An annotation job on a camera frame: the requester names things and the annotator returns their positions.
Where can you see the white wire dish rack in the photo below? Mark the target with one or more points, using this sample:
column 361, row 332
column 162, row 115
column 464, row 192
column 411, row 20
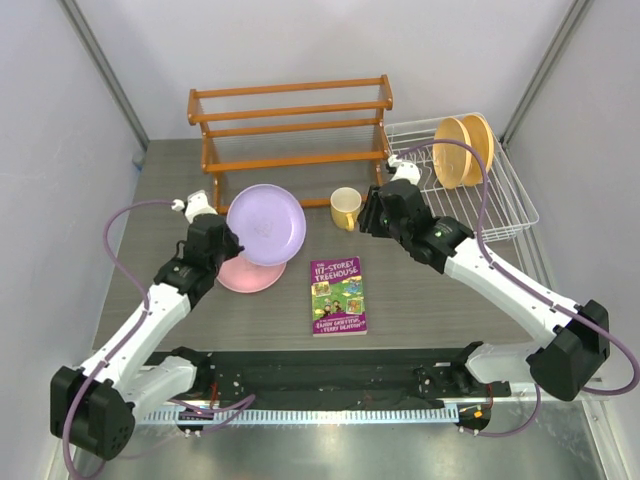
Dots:
column 507, row 207

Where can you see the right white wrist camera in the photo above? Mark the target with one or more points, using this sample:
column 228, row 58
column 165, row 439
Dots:
column 400, row 169

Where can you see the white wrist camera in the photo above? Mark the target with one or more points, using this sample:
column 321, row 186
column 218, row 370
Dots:
column 195, row 205
column 400, row 169

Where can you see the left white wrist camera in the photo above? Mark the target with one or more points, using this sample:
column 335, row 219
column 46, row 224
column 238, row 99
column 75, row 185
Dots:
column 195, row 205

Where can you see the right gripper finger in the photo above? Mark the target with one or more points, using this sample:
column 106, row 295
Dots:
column 373, row 201
column 366, row 217

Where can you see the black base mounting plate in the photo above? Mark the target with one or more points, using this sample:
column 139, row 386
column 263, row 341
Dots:
column 342, row 380

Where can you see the yellow mug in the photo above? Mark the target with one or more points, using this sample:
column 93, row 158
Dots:
column 345, row 205

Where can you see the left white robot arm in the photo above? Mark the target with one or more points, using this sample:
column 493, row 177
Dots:
column 96, row 406

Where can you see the yellow plate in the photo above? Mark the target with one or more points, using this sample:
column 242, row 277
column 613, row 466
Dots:
column 482, row 141
column 451, row 161

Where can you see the white slotted cable duct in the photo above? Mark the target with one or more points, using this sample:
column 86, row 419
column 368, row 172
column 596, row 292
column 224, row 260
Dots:
column 175, row 415

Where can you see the purple plate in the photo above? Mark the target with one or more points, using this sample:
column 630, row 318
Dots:
column 269, row 222

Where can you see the purple treehouse book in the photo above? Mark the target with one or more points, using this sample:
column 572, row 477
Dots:
column 337, row 298

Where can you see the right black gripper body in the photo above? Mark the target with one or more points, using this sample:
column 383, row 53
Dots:
column 392, row 229

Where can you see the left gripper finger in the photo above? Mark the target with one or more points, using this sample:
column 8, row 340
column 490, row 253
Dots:
column 233, row 241
column 231, row 253

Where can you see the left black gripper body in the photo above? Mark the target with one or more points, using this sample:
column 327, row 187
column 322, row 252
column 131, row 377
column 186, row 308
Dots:
column 223, row 252

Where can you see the pink plate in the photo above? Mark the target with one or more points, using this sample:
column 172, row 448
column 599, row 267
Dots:
column 242, row 276

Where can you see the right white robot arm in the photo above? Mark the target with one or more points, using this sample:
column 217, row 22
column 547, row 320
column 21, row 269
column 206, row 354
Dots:
column 564, row 351

